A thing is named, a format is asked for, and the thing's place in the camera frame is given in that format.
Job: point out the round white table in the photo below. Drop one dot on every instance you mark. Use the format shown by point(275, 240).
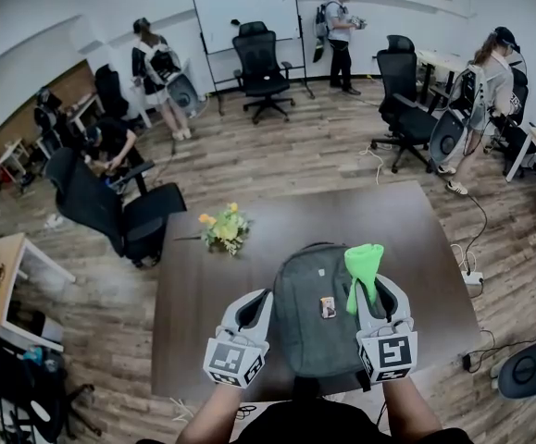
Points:
point(448, 60)

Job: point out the person's right forearm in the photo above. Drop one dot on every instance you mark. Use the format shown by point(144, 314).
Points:
point(408, 410)

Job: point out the grey backpack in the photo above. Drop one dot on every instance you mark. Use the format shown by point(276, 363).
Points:
point(309, 340)

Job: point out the small picture card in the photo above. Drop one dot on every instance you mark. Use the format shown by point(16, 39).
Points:
point(328, 307)

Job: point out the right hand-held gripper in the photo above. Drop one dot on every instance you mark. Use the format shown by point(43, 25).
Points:
point(388, 354)

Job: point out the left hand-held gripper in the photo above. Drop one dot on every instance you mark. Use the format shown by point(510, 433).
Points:
point(233, 361)

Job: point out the white power strip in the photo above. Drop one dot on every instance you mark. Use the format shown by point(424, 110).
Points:
point(473, 279)

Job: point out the person's black shirt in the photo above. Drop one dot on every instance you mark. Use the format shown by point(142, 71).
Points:
point(304, 423)

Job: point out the person's left forearm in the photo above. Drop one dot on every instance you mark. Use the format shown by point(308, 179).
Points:
point(212, 414)

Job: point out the green cloth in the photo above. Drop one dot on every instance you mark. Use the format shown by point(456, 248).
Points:
point(362, 259)

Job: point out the yellow flower bouquet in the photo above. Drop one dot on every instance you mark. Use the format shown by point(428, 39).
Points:
point(226, 231)

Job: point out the whiteboard on wheeled stand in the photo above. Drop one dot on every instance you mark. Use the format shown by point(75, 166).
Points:
point(244, 12)

